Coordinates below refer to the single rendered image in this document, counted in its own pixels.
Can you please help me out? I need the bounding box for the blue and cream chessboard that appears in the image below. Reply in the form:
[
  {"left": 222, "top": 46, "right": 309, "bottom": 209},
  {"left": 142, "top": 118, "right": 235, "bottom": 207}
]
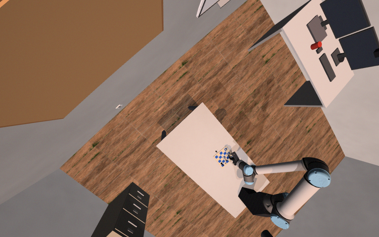
[{"left": 213, "top": 146, "right": 231, "bottom": 168}]

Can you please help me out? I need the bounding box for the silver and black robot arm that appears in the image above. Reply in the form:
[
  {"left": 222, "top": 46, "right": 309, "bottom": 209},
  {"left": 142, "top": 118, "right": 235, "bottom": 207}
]
[{"left": 231, "top": 152, "right": 331, "bottom": 229}]

